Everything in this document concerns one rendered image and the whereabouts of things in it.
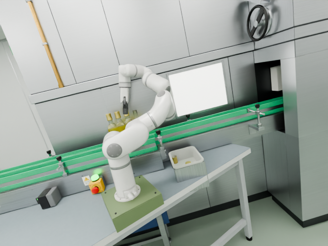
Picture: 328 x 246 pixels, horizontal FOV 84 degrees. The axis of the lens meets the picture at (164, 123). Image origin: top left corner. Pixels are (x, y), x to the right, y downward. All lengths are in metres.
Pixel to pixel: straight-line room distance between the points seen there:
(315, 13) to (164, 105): 0.97
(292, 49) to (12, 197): 1.83
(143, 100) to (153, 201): 0.72
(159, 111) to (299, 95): 0.87
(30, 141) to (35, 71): 3.79
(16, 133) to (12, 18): 3.92
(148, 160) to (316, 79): 1.10
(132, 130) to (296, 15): 1.05
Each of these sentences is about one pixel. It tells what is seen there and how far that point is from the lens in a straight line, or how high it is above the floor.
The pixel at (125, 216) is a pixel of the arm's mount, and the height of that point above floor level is 0.80.
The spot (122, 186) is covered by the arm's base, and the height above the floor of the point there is 0.89.
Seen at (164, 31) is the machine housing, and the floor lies 1.60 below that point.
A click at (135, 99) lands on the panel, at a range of 1.33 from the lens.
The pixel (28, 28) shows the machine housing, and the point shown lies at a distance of 1.55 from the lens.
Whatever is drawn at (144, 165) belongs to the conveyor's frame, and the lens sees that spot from 1.16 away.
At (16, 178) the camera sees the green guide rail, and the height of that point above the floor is 0.94.
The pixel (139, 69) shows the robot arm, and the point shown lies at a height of 1.38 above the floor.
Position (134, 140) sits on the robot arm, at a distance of 0.73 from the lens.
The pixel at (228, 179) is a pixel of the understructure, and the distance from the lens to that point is 1.75.
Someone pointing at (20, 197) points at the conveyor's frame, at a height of 0.83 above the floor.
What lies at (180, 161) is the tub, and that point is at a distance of 1.19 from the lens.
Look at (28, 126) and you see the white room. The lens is 5.11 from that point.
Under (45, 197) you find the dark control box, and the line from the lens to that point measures 1.28.
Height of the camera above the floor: 1.32
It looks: 15 degrees down
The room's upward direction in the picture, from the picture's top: 14 degrees counter-clockwise
